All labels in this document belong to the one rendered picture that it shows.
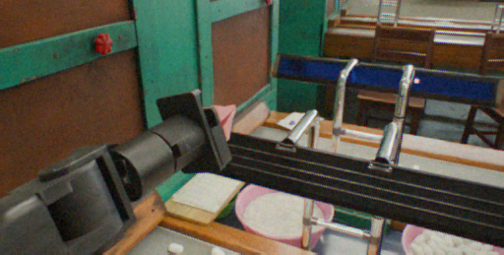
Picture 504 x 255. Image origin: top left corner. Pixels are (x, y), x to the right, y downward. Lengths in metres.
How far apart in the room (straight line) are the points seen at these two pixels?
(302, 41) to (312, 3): 0.33
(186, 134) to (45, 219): 0.17
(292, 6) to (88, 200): 3.06
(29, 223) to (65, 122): 0.49
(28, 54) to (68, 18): 0.11
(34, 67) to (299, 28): 2.79
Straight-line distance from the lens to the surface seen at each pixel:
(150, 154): 0.39
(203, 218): 1.02
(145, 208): 0.96
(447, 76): 1.13
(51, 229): 0.34
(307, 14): 3.30
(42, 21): 0.75
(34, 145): 0.77
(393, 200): 0.60
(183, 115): 0.45
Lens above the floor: 1.41
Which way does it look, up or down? 23 degrees down
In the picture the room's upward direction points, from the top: straight up
